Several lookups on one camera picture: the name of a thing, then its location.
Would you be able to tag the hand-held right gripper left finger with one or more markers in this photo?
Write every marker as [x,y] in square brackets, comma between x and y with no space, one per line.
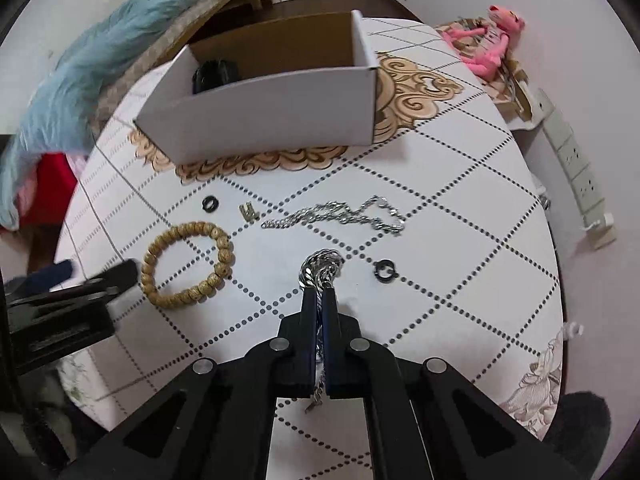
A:
[309,305]

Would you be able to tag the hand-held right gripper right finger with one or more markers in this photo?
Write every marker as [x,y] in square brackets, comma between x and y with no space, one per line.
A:
[330,310]

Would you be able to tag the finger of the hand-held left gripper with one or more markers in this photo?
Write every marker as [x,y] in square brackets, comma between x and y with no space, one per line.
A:
[117,272]

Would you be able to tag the white cardboard box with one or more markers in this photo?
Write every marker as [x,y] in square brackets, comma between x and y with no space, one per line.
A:
[260,95]

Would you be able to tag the red cloth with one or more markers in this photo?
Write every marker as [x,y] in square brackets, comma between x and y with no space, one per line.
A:
[50,187]

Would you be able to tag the patterned white tablecloth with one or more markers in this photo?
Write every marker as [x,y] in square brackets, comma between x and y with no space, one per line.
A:
[450,260]

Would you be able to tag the light blue fluffy blanket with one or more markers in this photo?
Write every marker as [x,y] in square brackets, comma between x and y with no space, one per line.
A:
[100,75]

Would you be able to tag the patterned beige mattress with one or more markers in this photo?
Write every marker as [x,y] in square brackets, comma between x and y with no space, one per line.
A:
[165,45]

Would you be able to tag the black fuzzy slipper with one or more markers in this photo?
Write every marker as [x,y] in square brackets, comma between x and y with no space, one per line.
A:
[580,435]

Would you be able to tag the white power strip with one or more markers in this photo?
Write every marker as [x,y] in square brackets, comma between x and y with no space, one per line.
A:
[570,150]

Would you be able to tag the pink plush toy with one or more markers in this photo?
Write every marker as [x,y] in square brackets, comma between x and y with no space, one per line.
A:
[482,40]

